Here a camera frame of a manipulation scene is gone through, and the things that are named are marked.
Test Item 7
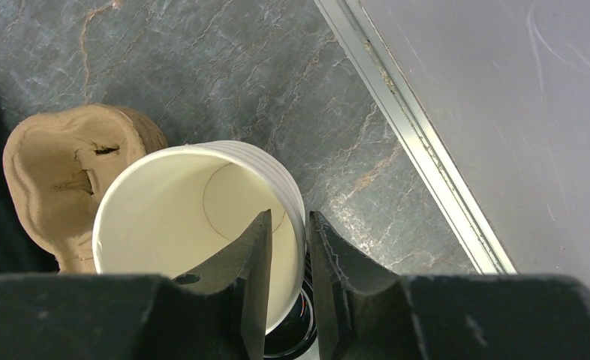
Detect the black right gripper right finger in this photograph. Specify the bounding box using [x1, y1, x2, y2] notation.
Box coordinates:
[309, 211, 590, 359]

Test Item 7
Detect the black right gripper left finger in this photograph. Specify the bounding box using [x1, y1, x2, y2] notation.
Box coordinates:
[0, 211, 272, 359]

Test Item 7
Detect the stack of black lids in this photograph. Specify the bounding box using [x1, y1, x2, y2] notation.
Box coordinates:
[263, 251, 317, 359]

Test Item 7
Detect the stack of white paper cups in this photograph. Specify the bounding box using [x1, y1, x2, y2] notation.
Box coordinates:
[92, 140, 306, 332]

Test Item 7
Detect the brown cardboard cup carrier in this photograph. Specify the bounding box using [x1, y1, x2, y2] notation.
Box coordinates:
[2, 103, 168, 274]

